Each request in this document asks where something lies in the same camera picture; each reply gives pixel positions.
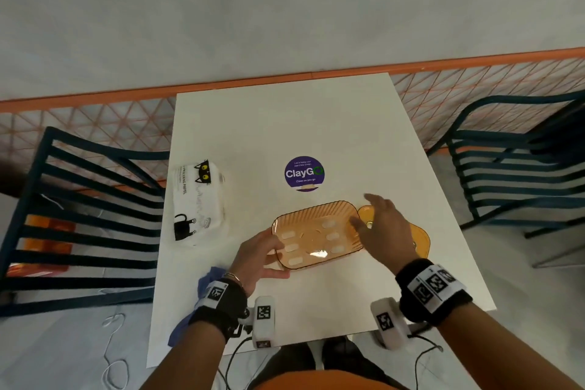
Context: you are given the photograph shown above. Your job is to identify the white tissue stack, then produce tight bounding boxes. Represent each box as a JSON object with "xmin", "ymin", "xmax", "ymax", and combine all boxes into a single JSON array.
[{"xmin": 171, "ymin": 158, "xmax": 229, "ymax": 247}]

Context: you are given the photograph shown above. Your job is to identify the person's right forearm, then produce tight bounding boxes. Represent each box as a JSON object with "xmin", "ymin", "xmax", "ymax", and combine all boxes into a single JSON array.
[{"xmin": 436, "ymin": 300, "xmax": 581, "ymax": 390}]

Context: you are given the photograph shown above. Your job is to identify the black right camera cable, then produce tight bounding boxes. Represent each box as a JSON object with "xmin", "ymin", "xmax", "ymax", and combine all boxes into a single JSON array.
[{"xmin": 406, "ymin": 321, "xmax": 444, "ymax": 390}]

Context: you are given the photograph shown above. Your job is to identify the dark trousers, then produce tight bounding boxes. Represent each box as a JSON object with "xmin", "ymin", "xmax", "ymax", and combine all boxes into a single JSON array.
[{"xmin": 246, "ymin": 337, "xmax": 412, "ymax": 390}]

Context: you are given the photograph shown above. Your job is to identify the orange ribbed plastic box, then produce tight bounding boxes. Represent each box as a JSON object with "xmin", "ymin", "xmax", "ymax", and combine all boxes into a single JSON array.
[{"xmin": 271, "ymin": 200, "xmax": 366, "ymax": 272}]

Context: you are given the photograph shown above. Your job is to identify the black right wristband with markers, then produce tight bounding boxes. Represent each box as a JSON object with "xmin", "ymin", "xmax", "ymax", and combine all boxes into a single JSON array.
[{"xmin": 395, "ymin": 259, "xmax": 474, "ymax": 327}]

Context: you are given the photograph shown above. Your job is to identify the purple round sticker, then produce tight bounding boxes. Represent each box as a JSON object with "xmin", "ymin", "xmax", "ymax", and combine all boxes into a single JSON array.
[{"xmin": 284, "ymin": 156, "xmax": 326, "ymax": 192}]

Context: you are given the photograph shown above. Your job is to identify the orange plastic lid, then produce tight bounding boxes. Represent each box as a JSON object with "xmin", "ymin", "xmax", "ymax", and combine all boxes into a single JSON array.
[{"xmin": 356, "ymin": 204, "xmax": 431, "ymax": 263}]

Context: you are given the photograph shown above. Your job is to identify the blue cloth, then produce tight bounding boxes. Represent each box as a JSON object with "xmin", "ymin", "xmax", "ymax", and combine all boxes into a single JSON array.
[{"xmin": 168, "ymin": 266, "xmax": 229, "ymax": 349}]

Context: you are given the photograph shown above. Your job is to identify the person's left forearm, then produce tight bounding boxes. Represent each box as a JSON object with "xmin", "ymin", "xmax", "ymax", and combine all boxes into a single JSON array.
[{"xmin": 136, "ymin": 323, "xmax": 227, "ymax": 390}]

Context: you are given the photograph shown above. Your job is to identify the person's right hand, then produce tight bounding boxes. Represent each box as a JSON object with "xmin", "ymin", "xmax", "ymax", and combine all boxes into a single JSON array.
[{"xmin": 349, "ymin": 193, "xmax": 422, "ymax": 276}]

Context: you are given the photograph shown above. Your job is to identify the dark green slatted chair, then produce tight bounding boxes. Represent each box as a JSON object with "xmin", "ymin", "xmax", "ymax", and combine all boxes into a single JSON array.
[
  {"xmin": 425, "ymin": 90, "xmax": 585, "ymax": 269},
  {"xmin": 0, "ymin": 126, "xmax": 172, "ymax": 317}
]

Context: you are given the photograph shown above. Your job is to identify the orange shirt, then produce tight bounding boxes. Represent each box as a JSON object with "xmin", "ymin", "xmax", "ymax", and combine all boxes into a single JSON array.
[{"xmin": 269, "ymin": 369, "xmax": 394, "ymax": 390}]

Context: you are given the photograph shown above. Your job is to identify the orange mesh fence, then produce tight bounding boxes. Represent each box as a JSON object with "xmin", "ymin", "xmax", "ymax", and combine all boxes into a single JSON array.
[{"xmin": 0, "ymin": 46, "xmax": 585, "ymax": 166}]

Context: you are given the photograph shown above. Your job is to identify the person's left hand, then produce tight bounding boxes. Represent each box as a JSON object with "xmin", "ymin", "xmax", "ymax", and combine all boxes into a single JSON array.
[{"xmin": 226, "ymin": 227, "xmax": 291, "ymax": 298}]

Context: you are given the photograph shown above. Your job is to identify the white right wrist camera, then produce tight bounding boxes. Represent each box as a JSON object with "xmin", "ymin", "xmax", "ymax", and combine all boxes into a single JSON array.
[{"xmin": 370, "ymin": 297, "xmax": 412, "ymax": 350}]

